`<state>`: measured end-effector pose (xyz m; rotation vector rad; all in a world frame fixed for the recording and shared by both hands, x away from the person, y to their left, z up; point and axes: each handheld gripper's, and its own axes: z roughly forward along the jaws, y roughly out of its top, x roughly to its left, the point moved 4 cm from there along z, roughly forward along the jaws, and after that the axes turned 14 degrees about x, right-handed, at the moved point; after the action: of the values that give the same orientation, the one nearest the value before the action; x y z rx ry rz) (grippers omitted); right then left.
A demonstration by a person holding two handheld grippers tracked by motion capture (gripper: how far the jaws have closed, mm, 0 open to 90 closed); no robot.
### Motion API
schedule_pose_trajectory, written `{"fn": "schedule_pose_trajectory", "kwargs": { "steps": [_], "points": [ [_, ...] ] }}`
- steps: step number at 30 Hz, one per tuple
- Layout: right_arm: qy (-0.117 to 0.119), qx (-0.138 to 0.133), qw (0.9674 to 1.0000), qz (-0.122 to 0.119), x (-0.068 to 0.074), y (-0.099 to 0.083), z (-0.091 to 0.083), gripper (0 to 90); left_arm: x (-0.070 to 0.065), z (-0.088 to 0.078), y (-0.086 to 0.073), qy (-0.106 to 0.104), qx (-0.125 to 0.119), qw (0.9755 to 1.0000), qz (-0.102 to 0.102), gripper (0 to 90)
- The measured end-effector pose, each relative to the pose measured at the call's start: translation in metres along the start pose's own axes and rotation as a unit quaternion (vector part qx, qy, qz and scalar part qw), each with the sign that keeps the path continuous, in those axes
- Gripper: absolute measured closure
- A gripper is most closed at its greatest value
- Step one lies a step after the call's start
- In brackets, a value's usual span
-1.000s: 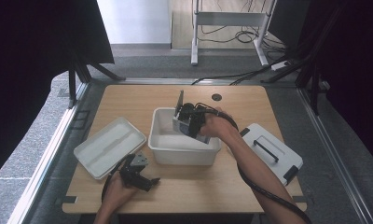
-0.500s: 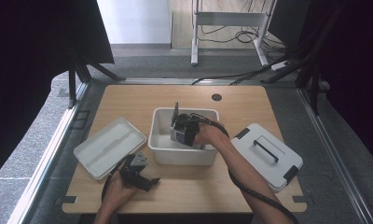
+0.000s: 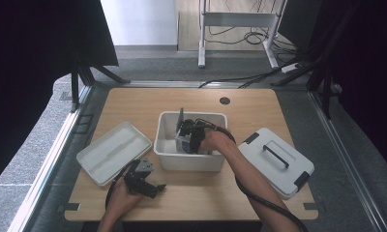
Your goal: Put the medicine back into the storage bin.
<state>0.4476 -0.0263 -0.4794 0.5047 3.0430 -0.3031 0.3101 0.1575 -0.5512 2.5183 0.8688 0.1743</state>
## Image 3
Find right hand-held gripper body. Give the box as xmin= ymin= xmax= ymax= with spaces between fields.
xmin=176 ymin=107 xmax=207 ymax=153

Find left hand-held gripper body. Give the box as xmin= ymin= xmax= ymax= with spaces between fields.
xmin=124 ymin=158 xmax=158 ymax=196

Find white plastic storage box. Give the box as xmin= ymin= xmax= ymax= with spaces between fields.
xmin=153 ymin=110 xmax=229 ymax=173

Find white box lid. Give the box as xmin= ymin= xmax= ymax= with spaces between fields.
xmin=75 ymin=120 xmax=154 ymax=188

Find person's right hand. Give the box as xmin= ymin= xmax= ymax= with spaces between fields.
xmin=199 ymin=127 xmax=234 ymax=156

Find person's left hand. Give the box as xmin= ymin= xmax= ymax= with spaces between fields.
xmin=104 ymin=177 xmax=144 ymax=220

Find white power strip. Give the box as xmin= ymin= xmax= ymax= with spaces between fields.
xmin=280 ymin=62 xmax=301 ymax=74

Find black metal stand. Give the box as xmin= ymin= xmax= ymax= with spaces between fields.
xmin=271 ymin=18 xmax=342 ymax=121
xmin=70 ymin=52 xmax=132 ymax=114

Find dark curtain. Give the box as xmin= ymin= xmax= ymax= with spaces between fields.
xmin=0 ymin=0 xmax=120 ymax=191
xmin=278 ymin=0 xmax=387 ymax=178

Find long black floor cables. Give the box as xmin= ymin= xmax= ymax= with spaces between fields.
xmin=197 ymin=57 xmax=301 ymax=90

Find white lid with black handle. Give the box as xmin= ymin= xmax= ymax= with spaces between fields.
xmin=237 ymin=127 xmax=315 ymax=200

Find tangle of black floor cables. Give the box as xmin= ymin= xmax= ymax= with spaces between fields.
xmin=207 ymin=0 xmax=297 ymax=54

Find white metal stand frame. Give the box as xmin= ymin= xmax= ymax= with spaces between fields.
xmin=197 ymin=0 xmax=288 ymax=70

